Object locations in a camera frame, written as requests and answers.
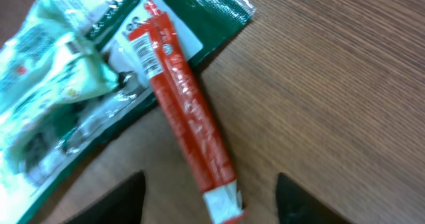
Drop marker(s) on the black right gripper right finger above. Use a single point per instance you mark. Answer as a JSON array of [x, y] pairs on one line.
[[296, 206]]

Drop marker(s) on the red Nescafe sachet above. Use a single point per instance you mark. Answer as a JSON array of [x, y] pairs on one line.
[[155, 42]]

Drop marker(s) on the green 3M package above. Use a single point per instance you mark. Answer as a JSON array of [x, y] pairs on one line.
[[71, 80]]

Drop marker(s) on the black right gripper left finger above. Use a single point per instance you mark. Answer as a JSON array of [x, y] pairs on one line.
[[122, 204]]

